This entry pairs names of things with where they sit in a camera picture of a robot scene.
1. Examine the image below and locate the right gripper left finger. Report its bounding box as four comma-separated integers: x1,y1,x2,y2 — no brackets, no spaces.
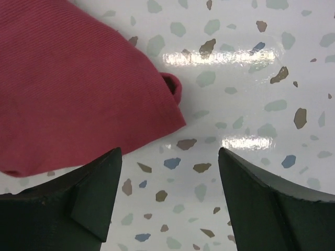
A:
1,148,122,251

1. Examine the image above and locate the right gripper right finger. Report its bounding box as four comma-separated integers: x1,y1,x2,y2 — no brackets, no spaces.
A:
218,148,334,250

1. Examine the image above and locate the red tank top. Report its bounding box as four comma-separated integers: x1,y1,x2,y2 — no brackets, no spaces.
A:
1,1,186,177

